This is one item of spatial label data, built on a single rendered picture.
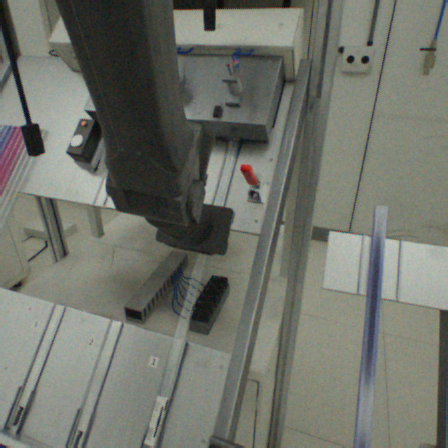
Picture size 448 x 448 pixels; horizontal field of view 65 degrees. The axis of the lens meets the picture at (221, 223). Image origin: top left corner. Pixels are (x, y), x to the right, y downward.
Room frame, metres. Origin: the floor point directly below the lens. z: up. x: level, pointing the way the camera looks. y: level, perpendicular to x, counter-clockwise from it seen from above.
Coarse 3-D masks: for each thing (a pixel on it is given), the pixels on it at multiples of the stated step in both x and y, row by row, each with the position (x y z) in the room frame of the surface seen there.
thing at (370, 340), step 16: (384, 208) 0.37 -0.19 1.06; (384, 224) 0.36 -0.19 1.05; (384, 240) 0.34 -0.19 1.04; (368, 272) 0.33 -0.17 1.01; (368, 288) 0.31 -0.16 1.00; (368, 304) 0.29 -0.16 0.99; (368, 320) 0.28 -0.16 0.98; (368, 336) 0.27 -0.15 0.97; (368, 352) 0.26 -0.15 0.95; (368, 368) 0.25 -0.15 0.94; (368, 384) 0.23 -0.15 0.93; (368, 400) 0.22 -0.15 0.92; (368, 416) 0.21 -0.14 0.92; (368, 432) 0.20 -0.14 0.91
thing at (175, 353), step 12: (228, 144) 0.59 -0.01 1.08; (228, 156) 0.57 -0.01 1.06; (228, 168) 0.56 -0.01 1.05; (228, 180) 0.55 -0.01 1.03; (216, 192) 0.53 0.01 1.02; (216, 204) 0.51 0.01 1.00; (204, 264) 0.45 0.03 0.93; (192, 276) 0.43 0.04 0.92; (192, 288) 0.42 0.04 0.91; (192, 300) 0.40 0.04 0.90; (180, 324) 0.38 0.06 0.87; (180, 336) 0.37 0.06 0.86; (180, 348) 0.36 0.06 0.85; (168, 360) 0.35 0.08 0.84; (168, 372) 0.33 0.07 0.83; (168, 384) 0.32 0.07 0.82; (168, 396) 0.31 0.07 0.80; (144, 444) 0.27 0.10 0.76
